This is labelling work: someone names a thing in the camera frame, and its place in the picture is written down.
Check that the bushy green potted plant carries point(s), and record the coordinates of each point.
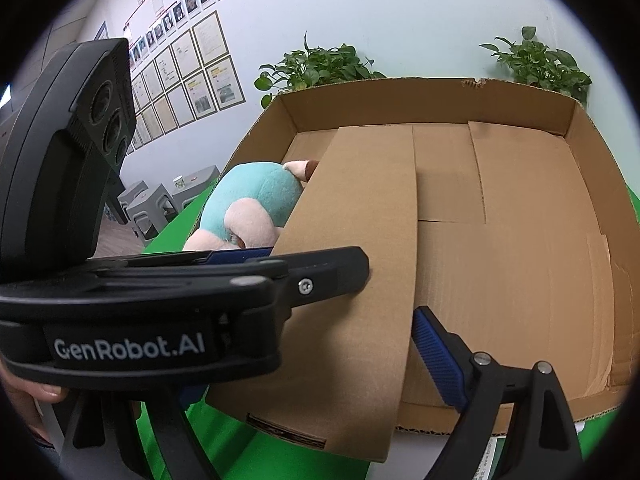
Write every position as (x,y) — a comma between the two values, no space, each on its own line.
(315,67)

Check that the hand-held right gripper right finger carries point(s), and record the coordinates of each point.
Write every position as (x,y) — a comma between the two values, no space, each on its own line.
(440,355)

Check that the group of framed certificates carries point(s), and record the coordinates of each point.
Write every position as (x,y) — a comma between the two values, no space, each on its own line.
(190,75)

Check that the grey plastic stool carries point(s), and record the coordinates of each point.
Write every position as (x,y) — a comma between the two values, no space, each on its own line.
(132,191)
(150,210)
(200,175)

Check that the teal and pink plush toy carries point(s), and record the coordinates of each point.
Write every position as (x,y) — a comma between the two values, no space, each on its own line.
(250,185)

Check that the white paper cup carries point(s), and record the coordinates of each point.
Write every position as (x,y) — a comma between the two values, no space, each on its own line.
(178,183)

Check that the brown cardboard box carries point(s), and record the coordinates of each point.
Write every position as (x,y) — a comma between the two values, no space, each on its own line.
(525,260)

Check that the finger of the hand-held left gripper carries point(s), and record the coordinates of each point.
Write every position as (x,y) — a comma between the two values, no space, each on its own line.
(190,264)
(330,272)

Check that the green plant in brown pot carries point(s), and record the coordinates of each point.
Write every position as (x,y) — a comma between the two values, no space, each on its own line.
(540,62)

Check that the person's left hand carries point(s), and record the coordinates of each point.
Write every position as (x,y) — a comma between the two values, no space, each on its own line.
(25,400)

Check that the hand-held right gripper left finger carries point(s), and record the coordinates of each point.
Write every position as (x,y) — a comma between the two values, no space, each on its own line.
(192,395)

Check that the green tablecloth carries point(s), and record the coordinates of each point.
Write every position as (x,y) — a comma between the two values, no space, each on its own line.
(280,460)

